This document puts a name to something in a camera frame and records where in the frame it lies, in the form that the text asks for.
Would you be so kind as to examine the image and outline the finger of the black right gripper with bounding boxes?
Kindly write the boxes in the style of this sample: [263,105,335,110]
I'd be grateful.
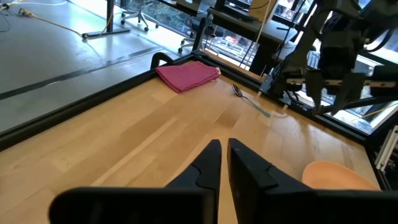
[330,73,366,116]
[306,70,326,110]

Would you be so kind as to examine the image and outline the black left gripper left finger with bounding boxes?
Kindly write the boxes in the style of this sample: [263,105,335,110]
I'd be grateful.
[164,139,223,192]

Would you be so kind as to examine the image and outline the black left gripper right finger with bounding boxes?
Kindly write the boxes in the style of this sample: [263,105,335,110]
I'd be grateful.
[228,138,314,224]

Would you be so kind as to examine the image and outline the peach plastic plate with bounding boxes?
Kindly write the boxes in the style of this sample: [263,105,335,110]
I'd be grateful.
[301,161,381,191]

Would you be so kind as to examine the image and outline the black desk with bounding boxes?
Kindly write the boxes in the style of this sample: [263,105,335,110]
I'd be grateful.
[155,0,300,75]

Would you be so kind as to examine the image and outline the cardboard box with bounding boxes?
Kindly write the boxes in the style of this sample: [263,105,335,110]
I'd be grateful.
[248,0,278,22]

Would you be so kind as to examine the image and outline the pink folded cloth napkin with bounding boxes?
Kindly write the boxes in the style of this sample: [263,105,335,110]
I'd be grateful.
[155,60,222,94]

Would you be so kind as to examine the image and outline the black office chair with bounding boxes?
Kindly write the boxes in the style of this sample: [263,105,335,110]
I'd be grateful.
[177,14,224,54]

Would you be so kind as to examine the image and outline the office chair with white base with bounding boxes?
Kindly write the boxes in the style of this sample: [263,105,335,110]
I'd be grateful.
[120,0,160,32]

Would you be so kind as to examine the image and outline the black pole stand with base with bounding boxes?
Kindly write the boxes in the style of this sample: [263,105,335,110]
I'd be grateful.
[81,0,131,40]

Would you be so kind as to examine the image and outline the white aluminium rail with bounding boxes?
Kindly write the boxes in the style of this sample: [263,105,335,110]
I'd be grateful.
[374,124,398,172]

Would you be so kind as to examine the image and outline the metal spoon with teal handle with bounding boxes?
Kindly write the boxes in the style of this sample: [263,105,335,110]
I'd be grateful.
[231,83,272,118]

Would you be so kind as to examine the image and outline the black curved clamp handle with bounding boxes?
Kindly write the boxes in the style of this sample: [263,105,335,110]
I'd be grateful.
[150,52,177,70]

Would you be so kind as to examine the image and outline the yellow cable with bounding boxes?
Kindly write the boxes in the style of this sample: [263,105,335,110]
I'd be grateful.
[17,7,116,40]

